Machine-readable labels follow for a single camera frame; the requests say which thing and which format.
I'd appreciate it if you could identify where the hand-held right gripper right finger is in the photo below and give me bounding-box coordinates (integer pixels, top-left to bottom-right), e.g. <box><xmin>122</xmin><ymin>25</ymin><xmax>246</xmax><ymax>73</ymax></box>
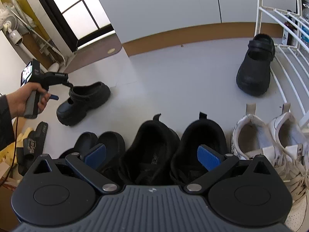
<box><xmin>185</xmin><ymin>145</ymin><xmax>271</xmax><ymax>194</ymax></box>

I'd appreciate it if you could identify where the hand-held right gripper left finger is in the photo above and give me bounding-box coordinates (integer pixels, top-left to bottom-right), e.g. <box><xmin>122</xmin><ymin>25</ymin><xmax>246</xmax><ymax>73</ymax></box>
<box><xmin>34</xmin><ymin>144</ymin><xmax>121</xmax><ymax>194</ymax></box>

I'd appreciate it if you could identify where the plain cardboard box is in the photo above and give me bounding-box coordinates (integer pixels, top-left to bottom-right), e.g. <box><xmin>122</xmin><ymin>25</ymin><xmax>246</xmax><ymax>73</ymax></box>
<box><xmin>0</xmin><ymin>162</ymin><xmax>25</xmax><ymax>232</ymax></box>

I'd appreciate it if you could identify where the yellow slipper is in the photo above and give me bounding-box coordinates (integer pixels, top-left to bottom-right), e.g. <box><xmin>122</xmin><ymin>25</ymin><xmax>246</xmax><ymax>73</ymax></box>
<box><xmin>0</xmin><ymin>127</ymin><xmax>33</xmax><ymax>172</ymax></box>

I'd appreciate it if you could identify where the person's left hand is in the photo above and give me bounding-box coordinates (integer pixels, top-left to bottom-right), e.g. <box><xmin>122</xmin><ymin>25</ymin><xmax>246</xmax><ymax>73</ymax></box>
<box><xmin>6</xmin><ymin>83</ymin><xmax>50</xmax><ymax>118</ymax></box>

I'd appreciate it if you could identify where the black buckle clog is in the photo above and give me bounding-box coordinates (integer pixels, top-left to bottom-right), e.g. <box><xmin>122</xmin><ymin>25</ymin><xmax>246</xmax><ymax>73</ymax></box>
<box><xmin>58</xmin><ymin>132</ymin><xmax>99</xmax><ymax>162</ymax></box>
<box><xmin>95</xmin><ymin>131</ymin><xmax>126</xmax><ymax>174</ymax></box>

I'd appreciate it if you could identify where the white metal shoe rack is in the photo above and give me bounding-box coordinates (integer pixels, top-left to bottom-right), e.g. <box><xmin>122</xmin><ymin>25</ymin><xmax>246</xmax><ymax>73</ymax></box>
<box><xmin>253</xmin><ymin>0</ymin><xmax>309</xmax><ymax>128</ymax></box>

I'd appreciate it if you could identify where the black suede lace-up sneaker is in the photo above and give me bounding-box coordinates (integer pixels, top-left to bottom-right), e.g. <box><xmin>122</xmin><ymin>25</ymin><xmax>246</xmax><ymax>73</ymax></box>
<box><xmin>170</xmin><ymin>112</ymin><xmax>228</xmax><ymax>186</ymax></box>
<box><xmin>121</xmin><ymin>113</ymin><xmax>180</xmax><ymax>185</ymax></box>

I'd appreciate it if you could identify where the person's left forearm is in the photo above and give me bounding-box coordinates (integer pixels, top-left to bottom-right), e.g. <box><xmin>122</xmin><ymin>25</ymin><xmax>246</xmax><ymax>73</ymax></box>
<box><xmin>0</xmin><ymin>94</ymin><xmax>15</xmax><ymax>151</ymax></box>

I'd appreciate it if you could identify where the black framed glass door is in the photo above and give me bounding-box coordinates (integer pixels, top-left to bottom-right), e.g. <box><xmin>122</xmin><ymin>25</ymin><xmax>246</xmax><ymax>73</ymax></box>
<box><xmin>28</xmin><ymin>0</ymin><xmax>115</xmax><ymax>52</ymax></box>

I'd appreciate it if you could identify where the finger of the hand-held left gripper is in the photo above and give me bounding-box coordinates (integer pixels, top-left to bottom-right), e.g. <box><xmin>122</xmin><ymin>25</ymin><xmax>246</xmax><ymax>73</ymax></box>
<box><xmin>62</xmin><ymin>81</ymin><xmax>77</xmax><ymax>91</ymax></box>

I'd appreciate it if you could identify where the black strap platform clog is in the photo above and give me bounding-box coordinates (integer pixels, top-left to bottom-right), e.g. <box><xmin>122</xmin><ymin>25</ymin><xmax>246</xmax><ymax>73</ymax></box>
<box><xmin>56</xmin><ymin>82</ymin><xmax>111</xmax><ymax>126</ymax></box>
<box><xmin>236</xmin><ymin>34</ymin><xmax>276</xmax><ymax>96</ymax></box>

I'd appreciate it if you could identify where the clear plastic bottle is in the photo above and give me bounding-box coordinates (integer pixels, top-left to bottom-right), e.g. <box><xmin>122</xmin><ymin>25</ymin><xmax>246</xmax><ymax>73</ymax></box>
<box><xmin>299</xmin><ymin>0</ymin><xmax>309</xmax><ymax>44</ymax></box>

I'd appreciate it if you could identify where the black printed slide sandal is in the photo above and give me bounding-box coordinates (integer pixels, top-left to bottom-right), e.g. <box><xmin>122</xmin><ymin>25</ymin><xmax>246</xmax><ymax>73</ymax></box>
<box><xmin>18</xmin><ymin>121</ymin><xmax>49</xmax><ymax>176</ymax></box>

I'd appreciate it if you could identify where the brown bottle white label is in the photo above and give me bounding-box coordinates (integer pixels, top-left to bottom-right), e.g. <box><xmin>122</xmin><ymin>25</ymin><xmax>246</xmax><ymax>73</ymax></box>
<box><xmin>282</xmin><ymin>22</ymin><xmax>294</xmax><ymax>46</ymax></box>

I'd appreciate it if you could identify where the grey cabinet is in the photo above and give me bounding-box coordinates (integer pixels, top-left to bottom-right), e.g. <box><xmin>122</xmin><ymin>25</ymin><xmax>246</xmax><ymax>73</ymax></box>
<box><xmin>89</xmin><ymin>0</ymin><xmax>300</xmax><ymax>57</ymax></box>

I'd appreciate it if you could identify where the brown door mat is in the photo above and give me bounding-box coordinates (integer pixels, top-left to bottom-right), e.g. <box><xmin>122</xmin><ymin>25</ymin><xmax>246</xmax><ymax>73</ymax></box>
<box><xmin>63</xmin><ymin>35</ymin><xmax>123</xmax><ymax>74</ymax></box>

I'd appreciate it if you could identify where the white standing fan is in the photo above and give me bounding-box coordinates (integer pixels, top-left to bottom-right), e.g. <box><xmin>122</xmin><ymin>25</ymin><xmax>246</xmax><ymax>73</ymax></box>
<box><xmin>0</xmin><ymin>13</ymin><xmax>62</xmax><ymax>72</ymax></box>

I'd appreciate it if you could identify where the white lace-up sneaker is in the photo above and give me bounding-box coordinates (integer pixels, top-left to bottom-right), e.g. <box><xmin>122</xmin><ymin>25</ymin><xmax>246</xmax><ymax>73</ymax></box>
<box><xmin>267</xmin><ymin>103</ymin><xmax>309</xmax><ymax>232</ymax></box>
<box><xmin>231</xmin><ymin>103</ymin><xmax>278</xmax><ymax>161</ymax></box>

